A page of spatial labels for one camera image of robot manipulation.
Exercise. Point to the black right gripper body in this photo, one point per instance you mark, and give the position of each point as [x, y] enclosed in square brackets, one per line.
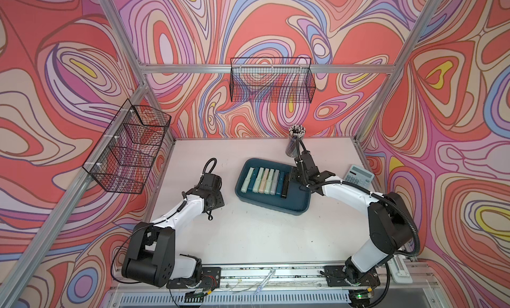
[297, 177]

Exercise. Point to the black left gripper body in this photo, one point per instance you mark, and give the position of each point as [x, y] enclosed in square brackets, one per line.
[218, 201]

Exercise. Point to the teal plastic storage box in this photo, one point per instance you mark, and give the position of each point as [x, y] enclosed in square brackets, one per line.
[297, 201]

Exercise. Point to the light green pliers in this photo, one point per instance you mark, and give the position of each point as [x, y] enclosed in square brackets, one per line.
[247, 180]

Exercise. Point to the beige pliers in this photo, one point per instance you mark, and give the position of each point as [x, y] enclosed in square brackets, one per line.
[264, 178]

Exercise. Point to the grey-blue pliers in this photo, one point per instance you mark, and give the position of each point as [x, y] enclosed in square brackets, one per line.
[274, 183]

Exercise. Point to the mint green pliers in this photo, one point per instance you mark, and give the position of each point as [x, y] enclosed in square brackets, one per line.
[269, 182]

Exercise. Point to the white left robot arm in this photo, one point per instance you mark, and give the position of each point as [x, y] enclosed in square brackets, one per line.
[151, 256]

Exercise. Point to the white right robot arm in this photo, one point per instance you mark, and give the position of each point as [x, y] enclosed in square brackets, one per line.
[392, 229]

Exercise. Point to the mesh pen holder cup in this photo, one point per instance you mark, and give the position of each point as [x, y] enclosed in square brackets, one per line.
[296, 132]

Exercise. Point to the light blue calculator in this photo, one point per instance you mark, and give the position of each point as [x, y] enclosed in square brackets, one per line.
[359, 176]

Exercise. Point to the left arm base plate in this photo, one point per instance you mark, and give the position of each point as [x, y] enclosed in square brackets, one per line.
[205, 278]

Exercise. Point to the black wire basket left wall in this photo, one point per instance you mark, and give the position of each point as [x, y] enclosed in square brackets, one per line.
[122, 160]

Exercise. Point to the black wire basket wall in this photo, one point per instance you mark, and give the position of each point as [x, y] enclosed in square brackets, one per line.
[122, 160]
[272, 80]

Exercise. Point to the black wire basket back wall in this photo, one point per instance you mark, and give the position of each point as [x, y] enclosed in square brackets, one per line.
[272, 80]

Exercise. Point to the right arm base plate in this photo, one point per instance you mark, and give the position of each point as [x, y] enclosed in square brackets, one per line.
[340, 276]

